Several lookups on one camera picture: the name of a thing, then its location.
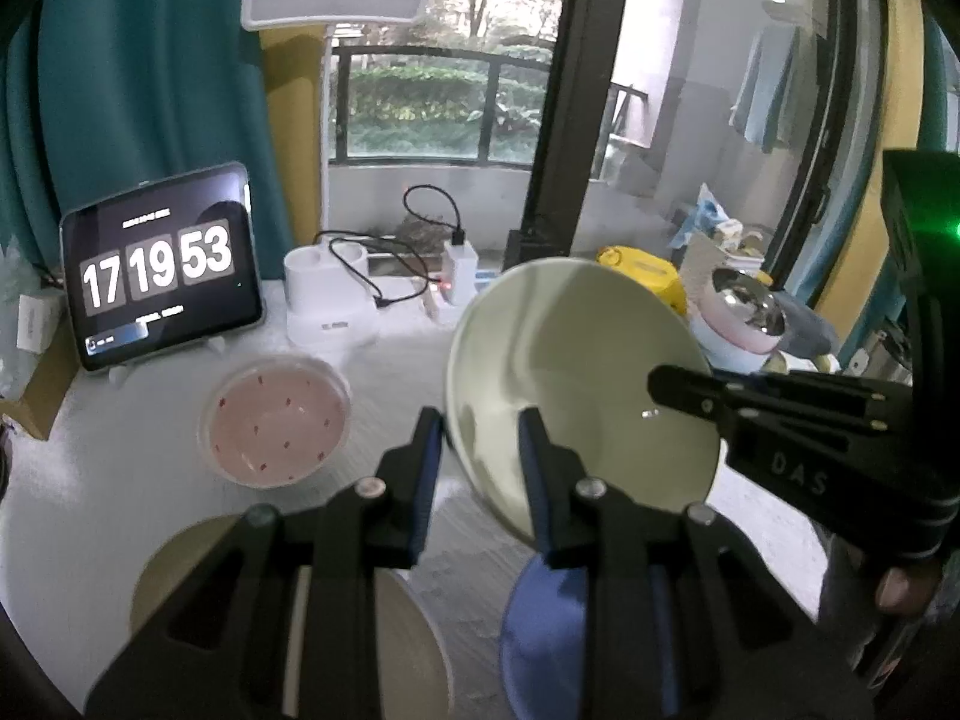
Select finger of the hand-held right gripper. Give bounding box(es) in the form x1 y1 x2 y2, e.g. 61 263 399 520
647 364 914 436

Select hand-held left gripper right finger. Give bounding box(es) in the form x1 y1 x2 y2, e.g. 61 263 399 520
517 406 877 720

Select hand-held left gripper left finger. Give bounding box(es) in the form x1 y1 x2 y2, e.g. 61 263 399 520
84 406 451 720

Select cream yellow bowl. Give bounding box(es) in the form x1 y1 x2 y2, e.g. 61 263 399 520
446 257 725 541

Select pink speckled bowl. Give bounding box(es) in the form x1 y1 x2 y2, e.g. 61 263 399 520
199 356 353 488

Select large blue bowl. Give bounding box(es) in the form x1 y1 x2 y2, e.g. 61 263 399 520
499 551 676 720

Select beige plate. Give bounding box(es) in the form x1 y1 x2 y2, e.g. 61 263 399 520
129 514 455 720

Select person's right hand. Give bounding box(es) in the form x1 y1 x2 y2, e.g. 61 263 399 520
874 562 946 614

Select small pink bowl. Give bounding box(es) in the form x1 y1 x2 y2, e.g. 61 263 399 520
694 292 785 355

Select grey cloth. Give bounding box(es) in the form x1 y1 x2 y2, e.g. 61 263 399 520
776 292 841 357

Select stainless steel bowl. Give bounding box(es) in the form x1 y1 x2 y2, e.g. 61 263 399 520
709 266 788 338

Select yellow container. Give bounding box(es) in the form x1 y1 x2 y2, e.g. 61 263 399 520
596 244 687 317

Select white power strip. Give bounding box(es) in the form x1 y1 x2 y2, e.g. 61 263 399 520
429 268 500 325

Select white power adapter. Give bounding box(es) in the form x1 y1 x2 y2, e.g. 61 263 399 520
442 240 481 306

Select yellow curtain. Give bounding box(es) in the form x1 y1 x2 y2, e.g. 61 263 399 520
255 0 340 260
814 0 927 320

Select teal curtain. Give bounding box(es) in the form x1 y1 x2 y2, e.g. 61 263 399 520
0 0 297 293
840 15 960 361

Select hanging blue clothes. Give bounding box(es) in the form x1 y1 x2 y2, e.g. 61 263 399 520
731 22 820 155

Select tablet with clock display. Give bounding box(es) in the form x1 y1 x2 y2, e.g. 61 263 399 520
60 161 267 372

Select black balcony railing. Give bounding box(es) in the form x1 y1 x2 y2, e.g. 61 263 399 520
330 43 647 182

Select cardboard box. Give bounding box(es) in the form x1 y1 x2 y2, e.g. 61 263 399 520
0 315 80 442

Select white paper tag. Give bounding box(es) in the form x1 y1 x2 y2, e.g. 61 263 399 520
16 294 65 352

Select white desk lamp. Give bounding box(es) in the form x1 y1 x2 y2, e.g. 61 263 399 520
241 0 428 347

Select black charging cable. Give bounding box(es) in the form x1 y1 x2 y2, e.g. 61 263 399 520
315 184 467 310

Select black sliding door frame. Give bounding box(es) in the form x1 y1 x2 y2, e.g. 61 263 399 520
504 0 638 271

